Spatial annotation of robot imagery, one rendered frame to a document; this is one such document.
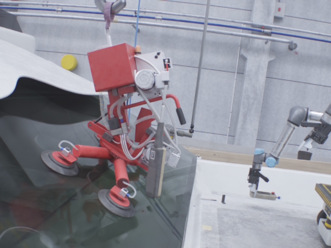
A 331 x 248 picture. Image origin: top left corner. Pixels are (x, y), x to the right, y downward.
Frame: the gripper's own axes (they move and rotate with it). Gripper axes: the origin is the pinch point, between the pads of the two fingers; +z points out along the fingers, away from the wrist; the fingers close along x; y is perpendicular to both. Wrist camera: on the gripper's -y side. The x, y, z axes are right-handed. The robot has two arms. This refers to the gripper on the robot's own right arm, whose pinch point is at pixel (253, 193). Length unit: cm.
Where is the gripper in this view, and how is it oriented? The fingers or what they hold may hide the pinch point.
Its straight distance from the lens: 264.5
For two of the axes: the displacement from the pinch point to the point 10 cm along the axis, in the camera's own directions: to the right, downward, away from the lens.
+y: -9.9, -1.4, 0.8
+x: -1.0, 1.2, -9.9
